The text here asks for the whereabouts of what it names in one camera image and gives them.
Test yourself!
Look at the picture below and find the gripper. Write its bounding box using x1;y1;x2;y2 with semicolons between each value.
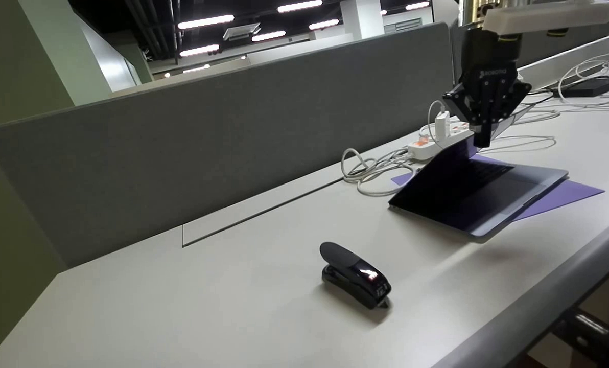
442;28;533;149

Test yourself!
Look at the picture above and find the grey laptop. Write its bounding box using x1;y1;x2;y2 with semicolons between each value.
388;105;570;241

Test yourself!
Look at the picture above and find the white plug charger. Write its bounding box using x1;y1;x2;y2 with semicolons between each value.
434;111;452;142

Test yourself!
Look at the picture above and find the white power strip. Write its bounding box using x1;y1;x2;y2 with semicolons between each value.
408;121;476;161

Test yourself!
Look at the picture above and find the black power brick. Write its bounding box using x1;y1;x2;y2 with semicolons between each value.
557;77;609;99

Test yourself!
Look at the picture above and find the purple paper sheet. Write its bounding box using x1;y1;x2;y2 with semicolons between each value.
390;153;605;222

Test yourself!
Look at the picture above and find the black stapler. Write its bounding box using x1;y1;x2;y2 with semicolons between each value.
319;241;392;310

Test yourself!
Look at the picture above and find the ceiling air vent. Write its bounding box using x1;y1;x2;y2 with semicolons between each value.
222;22;262;42

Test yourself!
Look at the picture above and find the grey desk divider panel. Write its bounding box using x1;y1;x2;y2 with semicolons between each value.
0;21;456;269

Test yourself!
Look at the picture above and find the white desk rail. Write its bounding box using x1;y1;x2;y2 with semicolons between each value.
518;34;609;91

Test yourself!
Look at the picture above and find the tangle of white cables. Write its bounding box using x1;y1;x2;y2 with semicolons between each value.
519;45;609;125

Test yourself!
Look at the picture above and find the coil of white cable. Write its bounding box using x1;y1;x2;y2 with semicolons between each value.
341;147;418;197

